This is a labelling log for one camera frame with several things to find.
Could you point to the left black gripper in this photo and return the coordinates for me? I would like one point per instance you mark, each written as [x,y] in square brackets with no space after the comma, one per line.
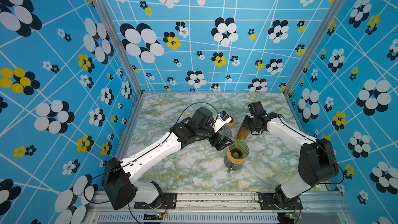
[222,144]

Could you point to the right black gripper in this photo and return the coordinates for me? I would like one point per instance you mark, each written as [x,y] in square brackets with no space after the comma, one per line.
[245,123]

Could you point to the green glass dripper cone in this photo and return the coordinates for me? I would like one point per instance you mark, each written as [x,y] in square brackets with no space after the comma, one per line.
[241,145]

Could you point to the wooden ring dripper holder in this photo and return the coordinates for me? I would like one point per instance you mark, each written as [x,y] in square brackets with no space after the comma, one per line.
[237,155]

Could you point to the grey ribbed glass carafe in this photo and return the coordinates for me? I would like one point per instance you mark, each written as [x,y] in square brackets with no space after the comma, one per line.
[232,166]

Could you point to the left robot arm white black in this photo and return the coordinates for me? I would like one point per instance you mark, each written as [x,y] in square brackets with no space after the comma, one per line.
[120,180]

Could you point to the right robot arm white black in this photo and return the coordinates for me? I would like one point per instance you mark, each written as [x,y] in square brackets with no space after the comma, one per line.
[316,164]

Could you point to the grey glass dripper cone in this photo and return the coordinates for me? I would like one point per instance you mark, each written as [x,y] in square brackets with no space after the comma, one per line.
[225,132]

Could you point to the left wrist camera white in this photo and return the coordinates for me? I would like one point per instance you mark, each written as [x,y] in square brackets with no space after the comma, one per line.
[222,118]

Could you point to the aluminium front rail frame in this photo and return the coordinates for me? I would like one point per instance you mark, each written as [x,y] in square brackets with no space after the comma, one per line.
[228,207]

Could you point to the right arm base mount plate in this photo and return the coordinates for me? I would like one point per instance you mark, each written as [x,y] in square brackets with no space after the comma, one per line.
[277,201]

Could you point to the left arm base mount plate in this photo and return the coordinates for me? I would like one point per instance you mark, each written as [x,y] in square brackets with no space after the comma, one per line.
[164,201]

